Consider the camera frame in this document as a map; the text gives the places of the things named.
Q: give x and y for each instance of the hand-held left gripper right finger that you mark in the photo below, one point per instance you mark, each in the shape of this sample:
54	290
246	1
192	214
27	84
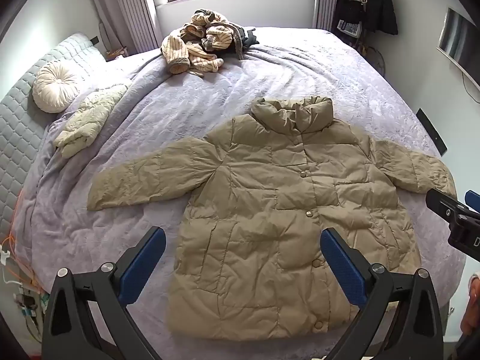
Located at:
341	266

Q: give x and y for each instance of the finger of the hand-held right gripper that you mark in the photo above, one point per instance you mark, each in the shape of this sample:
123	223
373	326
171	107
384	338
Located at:
473	197
440	200

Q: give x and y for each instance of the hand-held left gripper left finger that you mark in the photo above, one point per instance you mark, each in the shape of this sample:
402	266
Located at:
144	266

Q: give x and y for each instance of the tan puffer jacket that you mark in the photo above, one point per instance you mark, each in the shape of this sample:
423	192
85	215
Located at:
270	202

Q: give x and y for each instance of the dark clothes pile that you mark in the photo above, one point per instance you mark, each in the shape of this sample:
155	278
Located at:
247	39

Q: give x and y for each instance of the person's right hand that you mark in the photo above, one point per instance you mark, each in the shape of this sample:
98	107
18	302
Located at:
471	313

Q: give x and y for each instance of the black bar at bed edge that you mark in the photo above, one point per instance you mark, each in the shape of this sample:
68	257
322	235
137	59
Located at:
432	131

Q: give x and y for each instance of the power strip with plugs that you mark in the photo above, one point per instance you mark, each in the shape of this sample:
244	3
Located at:
28	303

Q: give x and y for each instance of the pale green quilted jacket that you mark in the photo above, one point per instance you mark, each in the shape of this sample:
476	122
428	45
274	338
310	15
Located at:
90	120

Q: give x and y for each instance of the bed with lilac blanket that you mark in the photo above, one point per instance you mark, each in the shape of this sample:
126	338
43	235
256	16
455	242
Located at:
180	101

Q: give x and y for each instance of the grey quilted headboard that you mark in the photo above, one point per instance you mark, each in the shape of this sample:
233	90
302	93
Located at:
18	120

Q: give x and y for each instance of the black white printed box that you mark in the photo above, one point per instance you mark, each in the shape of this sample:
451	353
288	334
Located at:
348	27

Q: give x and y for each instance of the round cream pillow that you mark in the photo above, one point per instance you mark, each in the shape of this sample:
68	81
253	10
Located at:
54	86

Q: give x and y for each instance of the black hanging coats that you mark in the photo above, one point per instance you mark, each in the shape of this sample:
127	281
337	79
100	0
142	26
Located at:
375	0

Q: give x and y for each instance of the wooden nightstand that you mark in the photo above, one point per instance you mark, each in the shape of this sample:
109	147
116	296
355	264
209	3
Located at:
116	53

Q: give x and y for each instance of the beige striped fleece garment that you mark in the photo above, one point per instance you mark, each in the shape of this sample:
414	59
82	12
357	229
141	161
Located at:
187	50

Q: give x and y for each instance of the wall mounted television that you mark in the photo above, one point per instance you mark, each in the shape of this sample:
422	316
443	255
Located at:
459	39

